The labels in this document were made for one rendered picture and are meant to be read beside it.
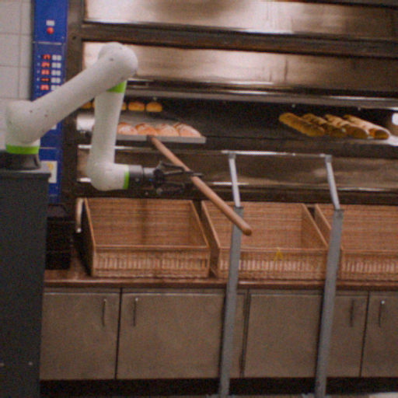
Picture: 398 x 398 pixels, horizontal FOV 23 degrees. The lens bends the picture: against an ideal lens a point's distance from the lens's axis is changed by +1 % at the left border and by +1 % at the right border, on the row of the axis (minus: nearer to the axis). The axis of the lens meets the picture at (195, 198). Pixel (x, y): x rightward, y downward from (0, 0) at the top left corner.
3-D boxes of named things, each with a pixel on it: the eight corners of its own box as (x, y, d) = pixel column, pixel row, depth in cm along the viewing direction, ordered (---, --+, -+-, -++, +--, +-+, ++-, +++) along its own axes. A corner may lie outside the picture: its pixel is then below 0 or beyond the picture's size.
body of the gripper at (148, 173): (141, 165, 381) (164, 165, 383) (139, 186, 382) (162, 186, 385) (144, 168, 373) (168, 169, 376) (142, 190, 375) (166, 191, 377)
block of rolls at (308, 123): (277, 120, 588) (277, 111, 587) (354, 123, 598) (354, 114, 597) (308, 137, 530) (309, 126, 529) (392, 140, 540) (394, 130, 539)
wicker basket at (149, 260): (79, 249, 502) (82, 196, 496) (188, 251, 515) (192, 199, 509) (90, 278, 456) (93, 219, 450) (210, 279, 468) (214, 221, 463)
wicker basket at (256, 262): (195, 251, 515) (199, 200, 509) (299, 253, 527) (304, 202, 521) (216, 279, 468) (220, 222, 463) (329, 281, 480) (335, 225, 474)
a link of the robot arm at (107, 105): (97, 90, 374) (126, 94, 377) (93, 87, 385) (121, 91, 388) (85, 184, 381) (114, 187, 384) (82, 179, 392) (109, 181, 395)
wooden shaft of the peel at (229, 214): (253, 237, 307) (253, 228, 307) (243, 236, 307) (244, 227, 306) (155, 143, 470) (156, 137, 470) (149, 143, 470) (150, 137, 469)
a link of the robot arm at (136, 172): (127, 192, 372) (129, 168, 370) (123, 185, 383) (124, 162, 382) (144, 192, 374) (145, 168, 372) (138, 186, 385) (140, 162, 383)
